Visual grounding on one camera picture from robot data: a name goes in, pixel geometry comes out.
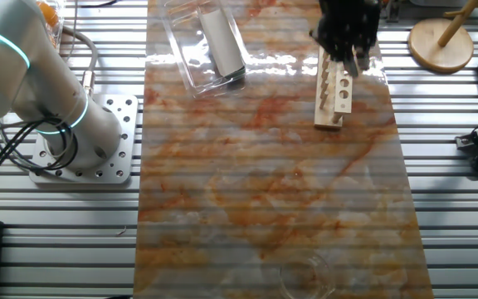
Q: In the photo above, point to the orange fruit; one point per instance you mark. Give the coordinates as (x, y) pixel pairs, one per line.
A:
(55, 39)
(49, 14)

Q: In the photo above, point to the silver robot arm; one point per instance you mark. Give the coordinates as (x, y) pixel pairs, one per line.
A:
(15, 62)

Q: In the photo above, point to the dark metal clamp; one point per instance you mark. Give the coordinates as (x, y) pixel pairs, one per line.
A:
(391, 10)

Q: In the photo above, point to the wooden test tube rack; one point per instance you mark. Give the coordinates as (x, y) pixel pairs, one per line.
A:
(344, 106)

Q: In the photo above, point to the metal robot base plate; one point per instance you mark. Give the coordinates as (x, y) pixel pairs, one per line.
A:
(129, 128)

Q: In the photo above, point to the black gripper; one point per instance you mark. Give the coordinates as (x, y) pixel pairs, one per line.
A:
(347, 25)

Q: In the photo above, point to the clear plastic tray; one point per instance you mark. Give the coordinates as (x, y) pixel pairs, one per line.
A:
(189, 62)

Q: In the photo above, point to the orange marble pattern mat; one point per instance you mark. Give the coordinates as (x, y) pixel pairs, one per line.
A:
(243, 187)

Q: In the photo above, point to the grey rectangular block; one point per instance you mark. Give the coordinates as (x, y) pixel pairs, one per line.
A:
(222, 41)

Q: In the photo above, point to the wooden pole stand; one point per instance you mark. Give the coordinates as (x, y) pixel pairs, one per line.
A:
(430, 50)

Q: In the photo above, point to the clear glass beaker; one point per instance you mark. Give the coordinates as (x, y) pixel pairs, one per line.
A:
(305, 276)

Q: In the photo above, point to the small pink scrap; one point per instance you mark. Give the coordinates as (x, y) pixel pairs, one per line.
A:
(121, 231)

